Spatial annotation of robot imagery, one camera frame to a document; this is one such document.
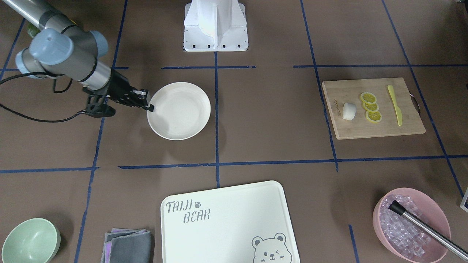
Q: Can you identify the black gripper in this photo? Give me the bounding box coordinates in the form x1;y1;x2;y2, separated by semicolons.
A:
107;69;154;112

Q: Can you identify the cream round plate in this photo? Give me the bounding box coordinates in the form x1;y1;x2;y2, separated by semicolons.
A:
147;82;211;141

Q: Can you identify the white steamed bun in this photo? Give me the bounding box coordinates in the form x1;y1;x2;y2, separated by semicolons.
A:
342;103;357;121

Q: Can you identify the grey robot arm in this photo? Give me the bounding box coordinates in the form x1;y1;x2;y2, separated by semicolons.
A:
5;0;154;118

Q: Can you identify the white bear serving tray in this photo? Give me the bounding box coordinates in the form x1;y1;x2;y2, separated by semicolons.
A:
161;181;300;263

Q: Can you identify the green lime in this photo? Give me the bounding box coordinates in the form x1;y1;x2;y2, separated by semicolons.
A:
27;22;41;38

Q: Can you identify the grey folded cloth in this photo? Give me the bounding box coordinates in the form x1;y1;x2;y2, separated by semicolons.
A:
100;228;152;263

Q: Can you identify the green bowl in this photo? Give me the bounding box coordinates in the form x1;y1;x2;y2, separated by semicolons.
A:
1;218;61;263

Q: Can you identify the bamboo cutting board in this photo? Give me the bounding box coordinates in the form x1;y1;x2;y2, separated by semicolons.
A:
321;77;426;140

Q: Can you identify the lemon slice top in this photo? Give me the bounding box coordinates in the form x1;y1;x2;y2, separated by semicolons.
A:
360;92;377;105

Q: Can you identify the lemon slice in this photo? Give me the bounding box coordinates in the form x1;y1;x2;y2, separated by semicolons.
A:
360;92;377;105
362;103;380;112
365;110;382;123

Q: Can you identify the lemon slice middle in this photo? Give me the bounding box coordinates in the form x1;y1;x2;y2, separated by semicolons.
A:
362;103;380;112

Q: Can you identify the lemon slice bottom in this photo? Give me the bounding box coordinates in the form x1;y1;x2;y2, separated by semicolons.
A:
365;110;382;123

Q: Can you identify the yellow plastic knife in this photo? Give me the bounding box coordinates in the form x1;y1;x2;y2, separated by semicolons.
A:
387;85;403;127

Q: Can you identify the steel muddler black tip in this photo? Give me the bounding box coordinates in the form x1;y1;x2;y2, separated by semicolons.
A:
388;201;468;262

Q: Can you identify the pink bowl with ice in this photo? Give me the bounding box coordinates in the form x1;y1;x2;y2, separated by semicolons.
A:
373;188;451;263

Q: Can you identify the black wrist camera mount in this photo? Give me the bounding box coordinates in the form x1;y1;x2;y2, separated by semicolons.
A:
82;87;116;118

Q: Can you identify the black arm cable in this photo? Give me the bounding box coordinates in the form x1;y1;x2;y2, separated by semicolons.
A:
0;72;90;123

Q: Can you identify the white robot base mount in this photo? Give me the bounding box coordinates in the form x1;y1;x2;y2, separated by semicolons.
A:
183;0;249;52

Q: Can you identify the white wire rack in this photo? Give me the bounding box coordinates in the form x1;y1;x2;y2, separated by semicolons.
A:
459;188;468;212

